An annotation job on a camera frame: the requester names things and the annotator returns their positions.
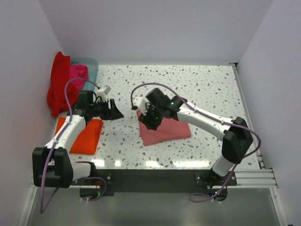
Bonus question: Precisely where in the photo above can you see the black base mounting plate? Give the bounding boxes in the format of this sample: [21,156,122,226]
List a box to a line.
[70,168,238,201]

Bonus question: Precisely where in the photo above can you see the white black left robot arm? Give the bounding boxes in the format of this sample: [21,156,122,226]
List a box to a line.
[32,86,124,188]

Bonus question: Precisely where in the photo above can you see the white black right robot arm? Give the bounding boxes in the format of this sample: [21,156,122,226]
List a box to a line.
[132,88,253,186]

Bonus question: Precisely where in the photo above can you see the aluminium extrusion rail frame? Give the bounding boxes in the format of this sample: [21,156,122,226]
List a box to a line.
[21,65,288,226]

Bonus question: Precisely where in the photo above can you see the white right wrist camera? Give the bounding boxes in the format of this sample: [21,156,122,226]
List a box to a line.
[132,97,151,115]

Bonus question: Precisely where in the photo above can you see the salmon pink t shirt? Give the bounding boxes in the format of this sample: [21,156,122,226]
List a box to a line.
[138,118,191,146]

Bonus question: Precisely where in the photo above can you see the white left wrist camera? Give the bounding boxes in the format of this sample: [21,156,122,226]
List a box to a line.
[96,86,111,101]

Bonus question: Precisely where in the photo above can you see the magenta t shirt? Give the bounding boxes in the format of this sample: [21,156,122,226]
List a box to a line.
[69,65,89,90]

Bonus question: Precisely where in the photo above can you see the folded orange t shirt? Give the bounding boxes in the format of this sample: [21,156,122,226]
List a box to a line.
[69,119,103,155]

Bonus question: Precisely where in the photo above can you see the light blue plastic basket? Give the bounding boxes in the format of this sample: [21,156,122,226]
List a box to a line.
[71,57,98,91]

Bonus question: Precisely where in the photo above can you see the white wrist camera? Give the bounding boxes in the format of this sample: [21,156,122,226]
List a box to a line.
[96,86,111,101]
[132,97,151,115]

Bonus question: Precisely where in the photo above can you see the red t shirt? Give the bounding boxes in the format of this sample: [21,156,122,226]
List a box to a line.
[47,51,71,117]

